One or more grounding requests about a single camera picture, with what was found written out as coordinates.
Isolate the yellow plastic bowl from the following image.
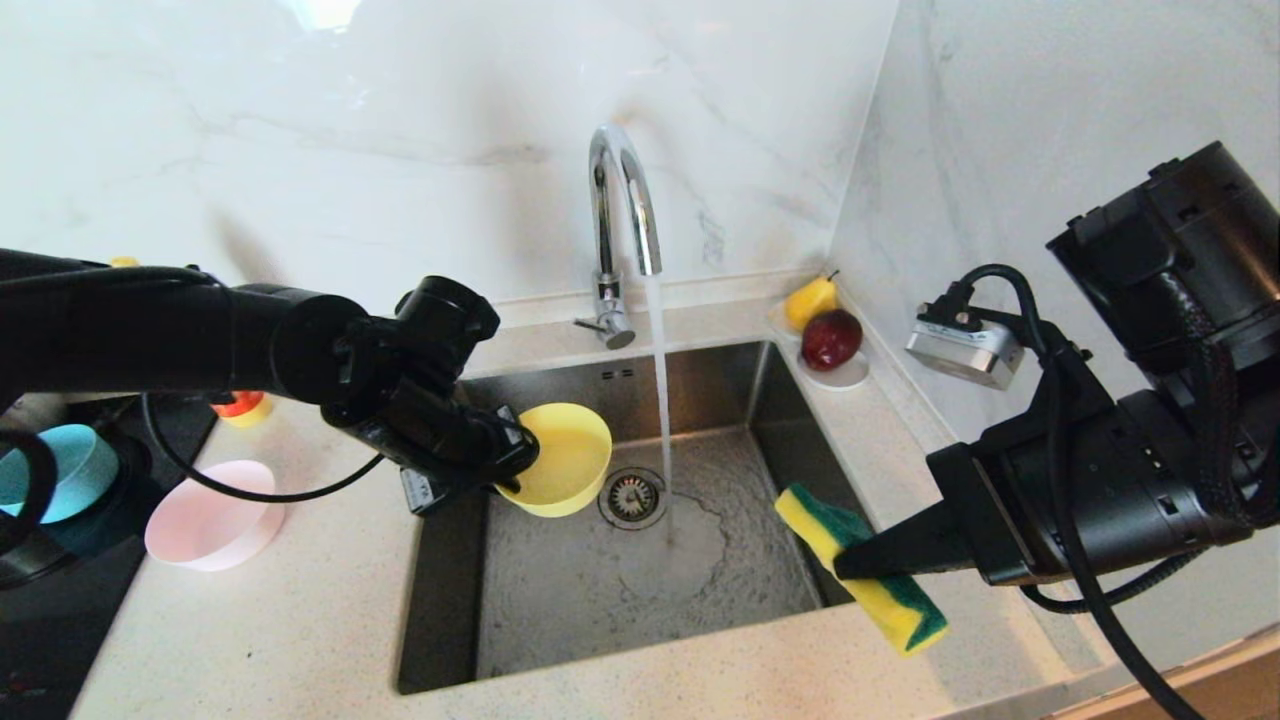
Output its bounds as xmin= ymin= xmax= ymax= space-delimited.
xmin=496 ymin=402 xmax=614 ymax=519

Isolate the green and yellow sponge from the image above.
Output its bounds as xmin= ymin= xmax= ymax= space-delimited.
xmin=774 ymin=484 xmax=951 ymax=658

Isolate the orange dish soap bottle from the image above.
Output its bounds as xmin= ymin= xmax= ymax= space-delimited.
xmin=106 ymin=256 xmax=274 ymax=429

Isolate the chrome gooseneck faucet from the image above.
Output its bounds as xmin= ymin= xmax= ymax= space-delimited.
xmin=573 ymin=124 xmax=665 ymax=351

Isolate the pink plastic bowl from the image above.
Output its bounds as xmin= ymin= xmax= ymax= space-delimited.
xmin=145 ymin=459 xmax=288 ymax=573

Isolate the blue plastic bowl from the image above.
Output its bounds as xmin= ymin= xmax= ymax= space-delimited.
xmin=0 ymin=423 xmax=120 ymax=525

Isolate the metal sink drain strainer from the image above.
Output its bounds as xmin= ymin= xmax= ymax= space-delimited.
xmin=600 ymin=468 xmax=670 ymax=531

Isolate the stainless steel sink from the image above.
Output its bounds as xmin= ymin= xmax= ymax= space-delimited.
xmin=397 ymin=340 xmax=909 ymax=696

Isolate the small white dish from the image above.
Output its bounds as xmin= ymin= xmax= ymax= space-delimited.
xmin=768 ymin=298 xmax=873 ymax=393

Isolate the red apple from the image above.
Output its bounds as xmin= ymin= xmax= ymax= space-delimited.
xmin=801 ymin=308 xmax=865 ymax=373

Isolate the yellow pear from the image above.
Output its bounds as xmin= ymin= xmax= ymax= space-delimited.
xmin=785 ymin=270 xmax=842 ymax=333

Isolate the black induction cooktop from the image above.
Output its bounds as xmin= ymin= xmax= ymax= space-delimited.
xmin=0 ymin=395 xmax=217 ymax=720

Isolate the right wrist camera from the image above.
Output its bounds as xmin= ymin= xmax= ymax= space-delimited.
xmin=905 ymin=302 xmax=1027 ymax=392

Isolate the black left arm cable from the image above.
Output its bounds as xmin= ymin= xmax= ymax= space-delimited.
xmin=0 ymin=395 xmax=386 ymax=561

